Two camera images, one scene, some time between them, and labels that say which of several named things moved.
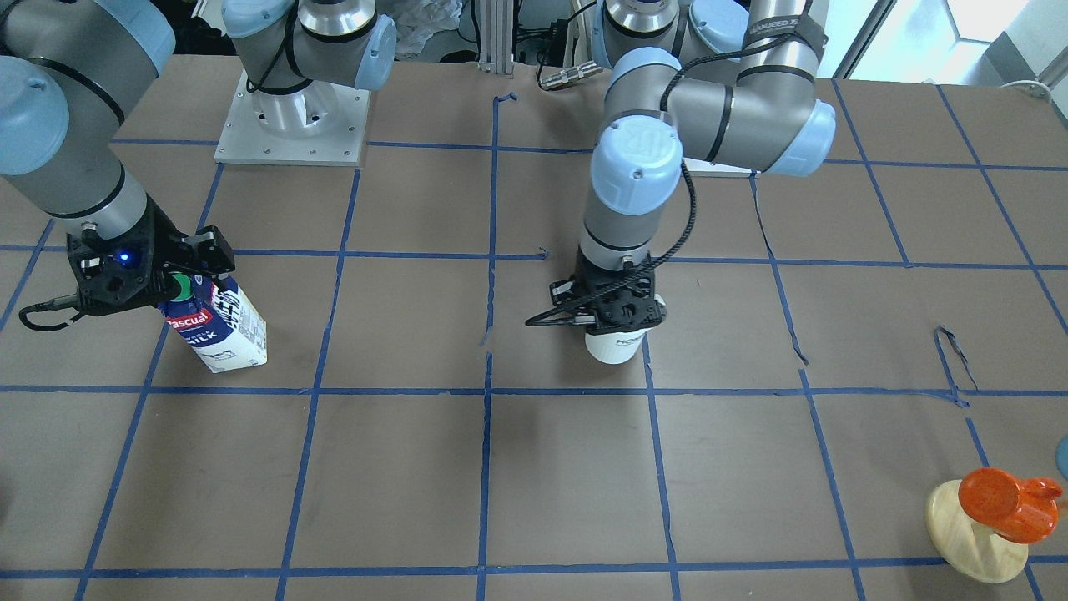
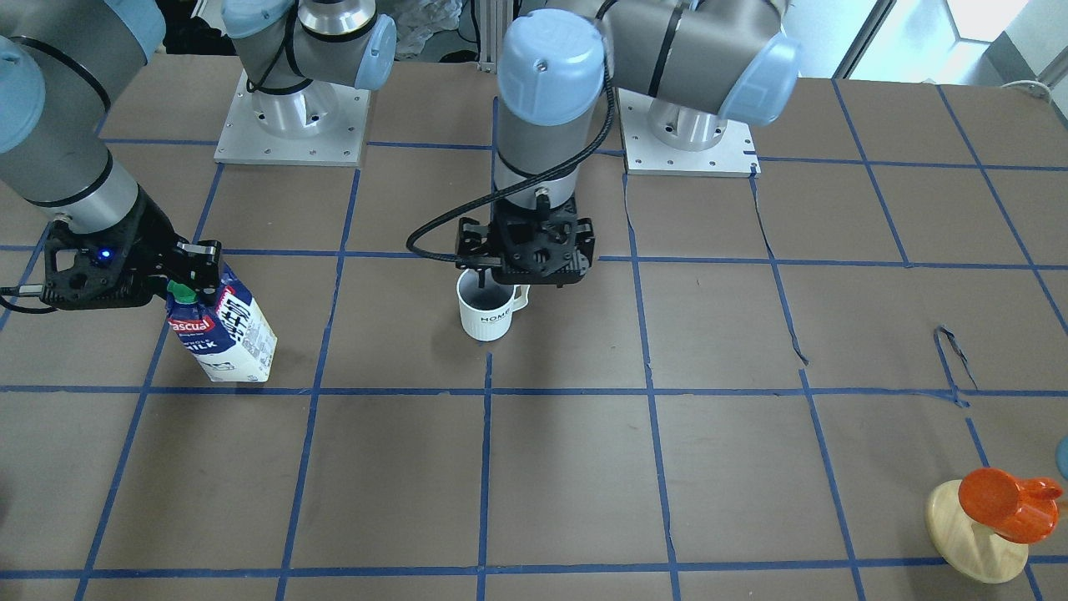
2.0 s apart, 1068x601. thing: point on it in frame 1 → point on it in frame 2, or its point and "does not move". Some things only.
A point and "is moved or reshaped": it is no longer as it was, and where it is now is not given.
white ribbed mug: x=615 y=348 → x=486 y=312
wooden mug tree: x=973 y=550 does not move
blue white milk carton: x=223 y=327 is moved or reshaped
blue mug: x=1061 y=456 does not move
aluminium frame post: x=496 y=22 does not move
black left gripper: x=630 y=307 → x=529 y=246
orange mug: x=1023 y=512 does not move
